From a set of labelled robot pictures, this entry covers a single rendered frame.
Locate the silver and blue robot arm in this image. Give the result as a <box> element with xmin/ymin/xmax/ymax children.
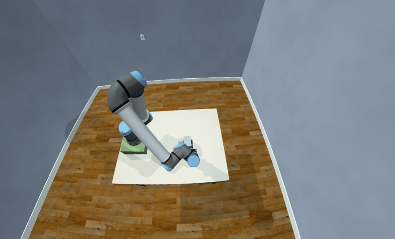
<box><xmin>107</xmin><ymin>71</ymin><xmax>200</xmax><ymax>172</ymax></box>

